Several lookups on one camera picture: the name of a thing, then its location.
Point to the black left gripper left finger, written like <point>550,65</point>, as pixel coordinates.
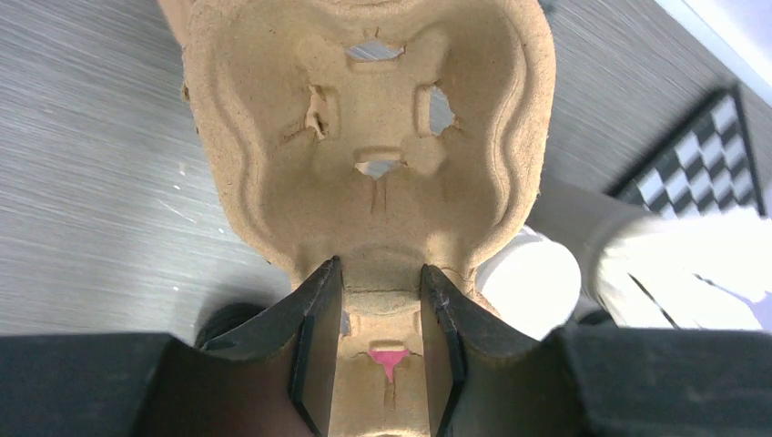
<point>270,376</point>

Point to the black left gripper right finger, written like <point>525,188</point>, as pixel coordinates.
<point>485,378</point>

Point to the stack of paper cups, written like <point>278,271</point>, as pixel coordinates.
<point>533,283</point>

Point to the single brown pulp carrier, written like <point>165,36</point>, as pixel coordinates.
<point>389,134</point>

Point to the yellow pink paper bag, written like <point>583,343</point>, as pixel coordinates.
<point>389,358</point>

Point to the stack of black cup lids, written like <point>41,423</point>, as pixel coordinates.
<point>226,319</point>

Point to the white paper-wrapped straws bundle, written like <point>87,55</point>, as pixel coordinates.
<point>709,272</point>

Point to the black white checkerboard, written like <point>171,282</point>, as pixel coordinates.
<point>705,165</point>

